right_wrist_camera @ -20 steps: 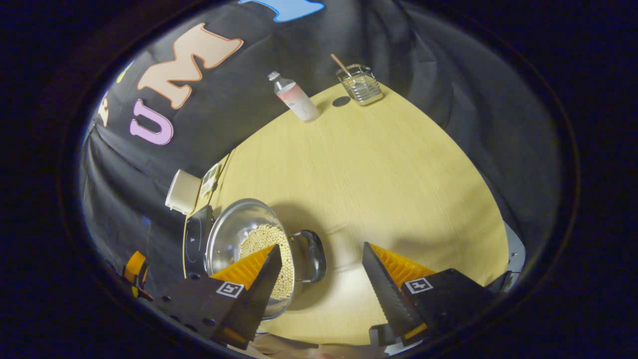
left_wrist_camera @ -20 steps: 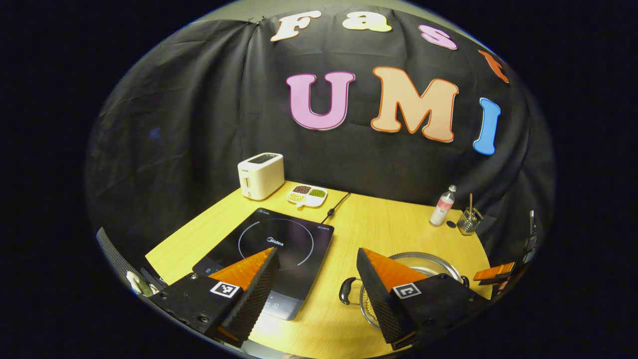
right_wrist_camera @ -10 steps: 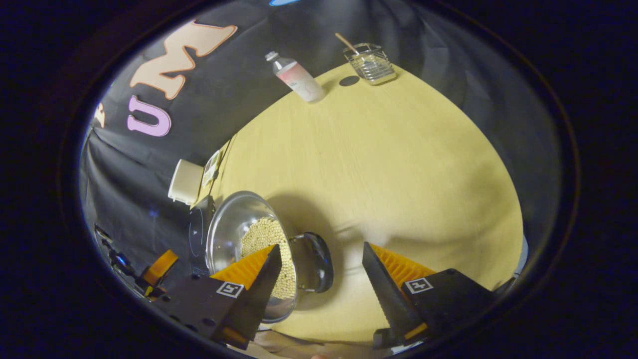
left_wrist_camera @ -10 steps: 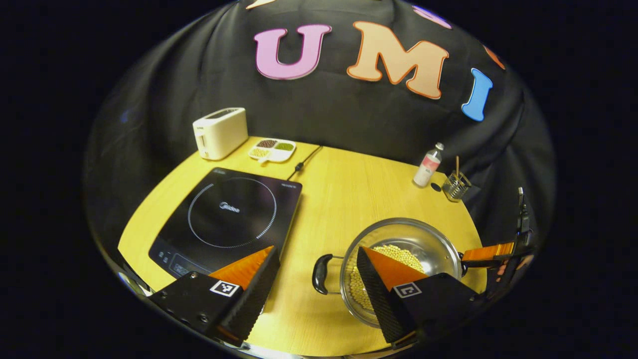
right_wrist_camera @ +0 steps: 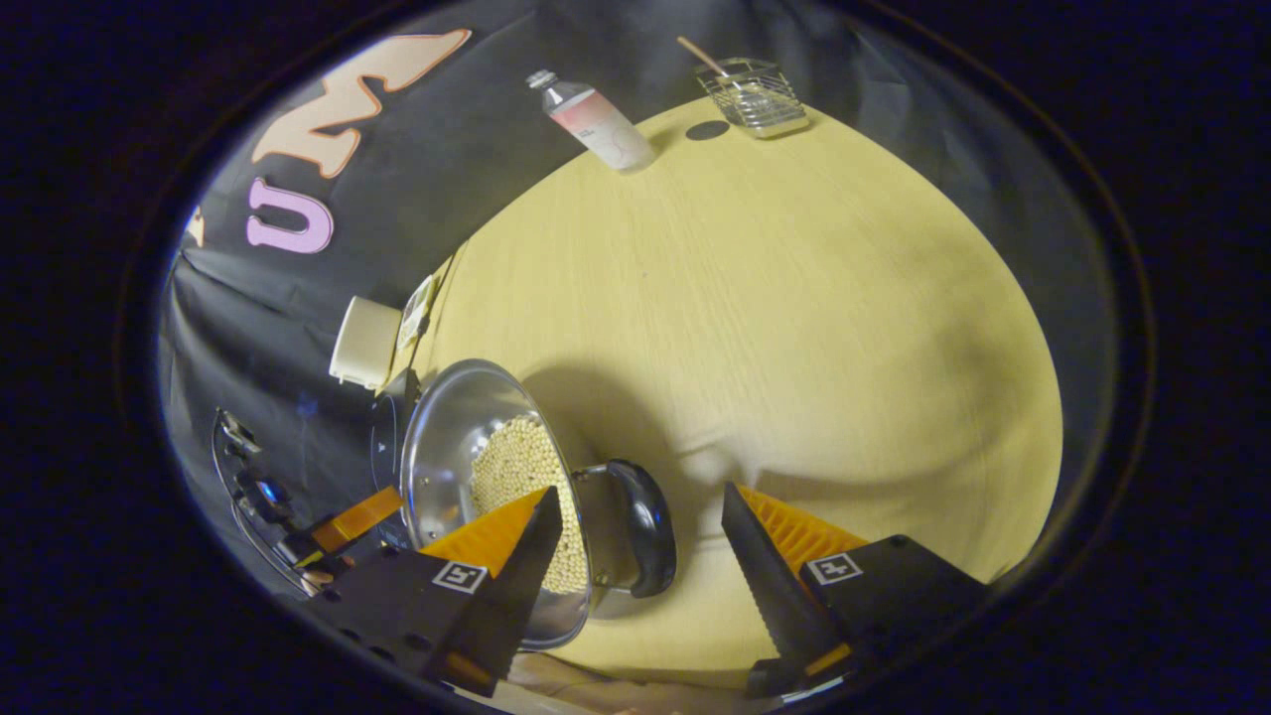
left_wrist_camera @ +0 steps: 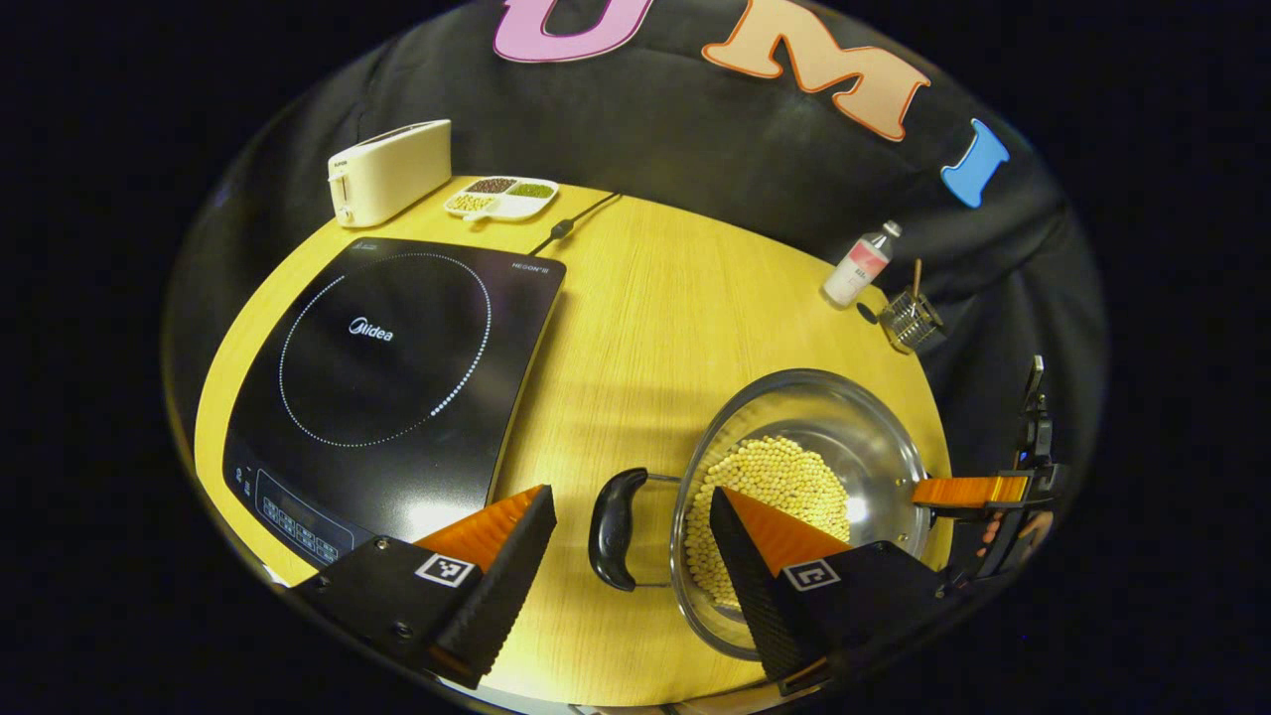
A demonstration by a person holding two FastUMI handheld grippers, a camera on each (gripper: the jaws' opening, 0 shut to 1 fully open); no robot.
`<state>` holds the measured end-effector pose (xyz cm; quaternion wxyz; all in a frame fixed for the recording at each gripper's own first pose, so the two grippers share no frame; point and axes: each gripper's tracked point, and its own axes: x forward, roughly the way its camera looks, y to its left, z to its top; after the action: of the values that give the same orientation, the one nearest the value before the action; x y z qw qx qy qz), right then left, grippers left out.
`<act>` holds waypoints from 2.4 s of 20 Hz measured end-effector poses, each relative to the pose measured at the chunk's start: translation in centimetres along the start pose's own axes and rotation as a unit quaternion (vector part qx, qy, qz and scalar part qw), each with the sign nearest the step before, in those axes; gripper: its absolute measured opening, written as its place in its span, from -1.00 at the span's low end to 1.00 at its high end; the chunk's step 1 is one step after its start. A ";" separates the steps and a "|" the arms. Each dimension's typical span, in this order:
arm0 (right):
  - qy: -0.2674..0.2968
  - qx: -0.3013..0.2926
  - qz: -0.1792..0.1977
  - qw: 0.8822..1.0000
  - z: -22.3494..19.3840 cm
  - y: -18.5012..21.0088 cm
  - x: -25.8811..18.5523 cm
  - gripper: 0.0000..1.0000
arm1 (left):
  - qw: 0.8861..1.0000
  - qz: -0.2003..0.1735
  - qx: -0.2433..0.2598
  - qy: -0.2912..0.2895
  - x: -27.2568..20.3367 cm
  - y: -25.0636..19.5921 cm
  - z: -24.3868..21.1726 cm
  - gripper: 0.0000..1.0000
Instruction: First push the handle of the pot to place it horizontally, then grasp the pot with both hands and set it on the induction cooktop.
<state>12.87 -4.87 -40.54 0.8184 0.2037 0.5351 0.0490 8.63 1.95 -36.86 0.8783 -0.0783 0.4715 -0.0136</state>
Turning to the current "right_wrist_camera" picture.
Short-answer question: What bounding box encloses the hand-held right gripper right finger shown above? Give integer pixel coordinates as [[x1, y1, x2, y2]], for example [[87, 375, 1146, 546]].
[[722, 483, 994, 696]]

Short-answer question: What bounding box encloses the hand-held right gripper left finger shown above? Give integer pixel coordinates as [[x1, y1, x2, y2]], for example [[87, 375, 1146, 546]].
[[308, 487, 564, 696]]

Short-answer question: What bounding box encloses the steel pot with black handles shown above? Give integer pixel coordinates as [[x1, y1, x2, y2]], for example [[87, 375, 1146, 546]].
[[399, 358, 678, 651]]

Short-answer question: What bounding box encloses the white toaster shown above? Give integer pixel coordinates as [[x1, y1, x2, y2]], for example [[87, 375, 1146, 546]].
[[329, 296, 403, 390]]

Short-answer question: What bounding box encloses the white divided bean dish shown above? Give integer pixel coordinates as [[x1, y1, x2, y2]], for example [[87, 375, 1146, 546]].
[[397, 275, 440, 351]]

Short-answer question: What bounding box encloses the black backdrop cloth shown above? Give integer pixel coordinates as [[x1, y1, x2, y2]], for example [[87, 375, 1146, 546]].
[[159, 0, 1123, 597]]

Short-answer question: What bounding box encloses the clear bottle with pink label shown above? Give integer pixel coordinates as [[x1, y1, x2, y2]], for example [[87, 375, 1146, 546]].
[[525, 70, 657, 174]]

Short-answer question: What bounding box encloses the clear ribbed glass holder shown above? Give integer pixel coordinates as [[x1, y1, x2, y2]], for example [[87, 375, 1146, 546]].
[[695, 58, 810, 139]]

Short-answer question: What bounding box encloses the wooden stick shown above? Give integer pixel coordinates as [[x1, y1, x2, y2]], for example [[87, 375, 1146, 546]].
[[677, 37, 736, 80]]

